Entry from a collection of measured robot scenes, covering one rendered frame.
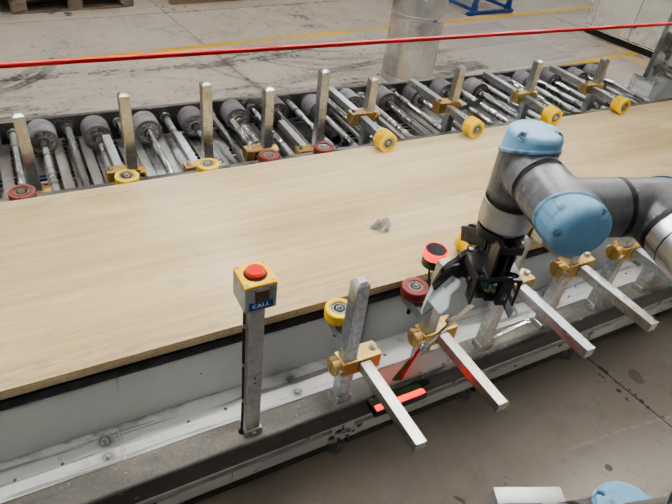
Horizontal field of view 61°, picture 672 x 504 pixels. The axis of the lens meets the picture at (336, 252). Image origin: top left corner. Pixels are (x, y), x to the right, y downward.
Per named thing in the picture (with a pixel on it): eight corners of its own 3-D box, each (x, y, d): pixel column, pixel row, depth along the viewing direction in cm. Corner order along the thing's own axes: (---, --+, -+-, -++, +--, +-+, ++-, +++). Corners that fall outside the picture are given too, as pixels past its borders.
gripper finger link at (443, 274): (427, 285, 91) (470, 252, 87) (425, 279, 92) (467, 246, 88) (446, 299, 93) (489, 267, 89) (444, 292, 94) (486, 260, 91)
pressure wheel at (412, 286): (426, 318, 170) (435, 289, 163) (404, 325, 167) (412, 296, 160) (412, 301, 176) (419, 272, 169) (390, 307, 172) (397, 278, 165)
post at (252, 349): (262, 432, 145) (268, 303, 117) (243, 439, 143) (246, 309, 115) (255, 418, 148) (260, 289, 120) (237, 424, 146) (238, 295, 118)
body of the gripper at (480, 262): (465, 307, 86) (486, 244, 79) (452, 270, 93) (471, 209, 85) (513, 309, 87) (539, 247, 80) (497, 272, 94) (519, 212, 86)
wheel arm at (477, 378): (504, 410, 144) (509, 400, 141) (493, 415, 142) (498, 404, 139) (409, 299, 172) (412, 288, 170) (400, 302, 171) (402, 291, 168)
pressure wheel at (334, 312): (352, 329, 163) (357, 300, 156) (345, 349, 157) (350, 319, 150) (325, 322, 164) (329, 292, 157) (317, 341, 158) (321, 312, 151)
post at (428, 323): (418, 386, 171) (457, 262, 141) (409, 389, 169) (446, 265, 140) (412, 377, 173) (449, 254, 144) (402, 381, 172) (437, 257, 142)
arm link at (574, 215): (654, 206, 64) (601, 157, 73) (565, 208, 62) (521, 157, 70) (624, 260, 69) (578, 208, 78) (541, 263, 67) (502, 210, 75)
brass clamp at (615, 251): (643, 255, 187) (650, 243, 184) (616, 264, 181) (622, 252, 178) (628, 244, 191) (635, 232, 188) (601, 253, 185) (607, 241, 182)
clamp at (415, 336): (454, 338, 162) (458, 325, 159) (415, 351, 156) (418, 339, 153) (442, 324, 166) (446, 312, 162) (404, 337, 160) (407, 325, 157)
